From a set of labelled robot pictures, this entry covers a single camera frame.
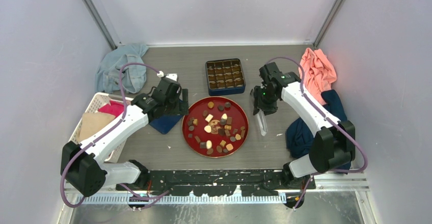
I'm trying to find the metal tongs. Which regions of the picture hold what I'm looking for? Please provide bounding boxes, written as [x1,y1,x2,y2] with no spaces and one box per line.
[250,89,268,136]

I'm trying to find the tan cloth in basket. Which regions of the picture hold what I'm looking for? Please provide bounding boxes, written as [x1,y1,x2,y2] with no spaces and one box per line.
[77,112,115,143]

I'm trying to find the white rectangular chocolate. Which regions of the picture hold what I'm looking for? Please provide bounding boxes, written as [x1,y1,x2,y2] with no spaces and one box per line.
[205,114,213,123]

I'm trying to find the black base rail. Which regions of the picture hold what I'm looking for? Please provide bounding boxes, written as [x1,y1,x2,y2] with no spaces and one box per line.
[128,169,310,197]

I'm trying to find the white oval chocolate bottom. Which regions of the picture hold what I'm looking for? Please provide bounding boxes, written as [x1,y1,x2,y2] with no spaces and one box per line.
[206,140,212,149]

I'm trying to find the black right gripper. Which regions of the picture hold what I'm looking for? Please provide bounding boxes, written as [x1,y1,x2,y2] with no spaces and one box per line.
[253,86,278,117]

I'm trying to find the magenta cloth in basket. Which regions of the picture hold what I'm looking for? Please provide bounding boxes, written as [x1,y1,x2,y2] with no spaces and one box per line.
[98,100,128,118]

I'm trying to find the blue chocolate box with dividers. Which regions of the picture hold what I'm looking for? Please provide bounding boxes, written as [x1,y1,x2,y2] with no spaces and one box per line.
[205,58,246,96]

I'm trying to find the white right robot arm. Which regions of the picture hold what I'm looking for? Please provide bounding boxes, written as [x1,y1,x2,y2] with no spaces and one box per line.
[251,62,356,189]

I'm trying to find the blue box lid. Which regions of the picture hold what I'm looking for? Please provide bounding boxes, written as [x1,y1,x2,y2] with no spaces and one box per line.
[148,99,188,134]

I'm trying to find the red round tray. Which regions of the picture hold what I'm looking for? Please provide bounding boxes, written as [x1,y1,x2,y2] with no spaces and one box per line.
[181,96,250,158]

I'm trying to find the caramel cube chocolate bottom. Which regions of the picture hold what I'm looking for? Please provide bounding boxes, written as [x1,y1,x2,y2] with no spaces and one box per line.
[226,144,234,151]

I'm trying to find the light blue cloth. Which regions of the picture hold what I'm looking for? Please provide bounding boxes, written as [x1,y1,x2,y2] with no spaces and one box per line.
[95,43,148,94]

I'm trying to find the pink cloth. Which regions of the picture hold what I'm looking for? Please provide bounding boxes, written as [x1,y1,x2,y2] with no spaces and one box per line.
[299,48,337,105]

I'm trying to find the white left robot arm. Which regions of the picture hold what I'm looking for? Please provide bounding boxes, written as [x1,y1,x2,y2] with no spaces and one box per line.
[61,73,188,197]

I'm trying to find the dark navy cloth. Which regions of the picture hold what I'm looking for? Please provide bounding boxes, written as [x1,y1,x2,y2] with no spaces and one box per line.
[285,90,347,158]

